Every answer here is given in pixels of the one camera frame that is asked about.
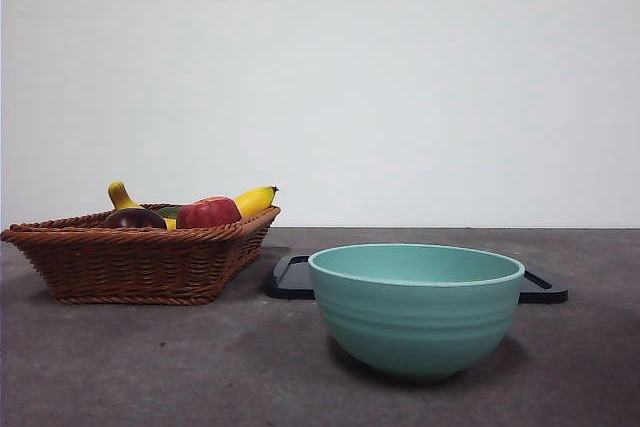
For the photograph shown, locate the teal ceramic bowl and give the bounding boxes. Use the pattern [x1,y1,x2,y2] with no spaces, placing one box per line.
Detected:
[307,242,526,382]

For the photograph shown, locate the yellow banana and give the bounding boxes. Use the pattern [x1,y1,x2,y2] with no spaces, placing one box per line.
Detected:
[107,180,280,231]

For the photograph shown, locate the black rectangular tray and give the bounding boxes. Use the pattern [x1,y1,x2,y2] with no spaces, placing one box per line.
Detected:
[263,252,570,304]

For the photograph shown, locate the red apple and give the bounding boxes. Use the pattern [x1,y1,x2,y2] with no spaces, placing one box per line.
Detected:
[175,195,243,230]

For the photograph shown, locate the brown wicker basket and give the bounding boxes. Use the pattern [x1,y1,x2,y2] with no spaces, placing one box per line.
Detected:
[0,203,282,306]

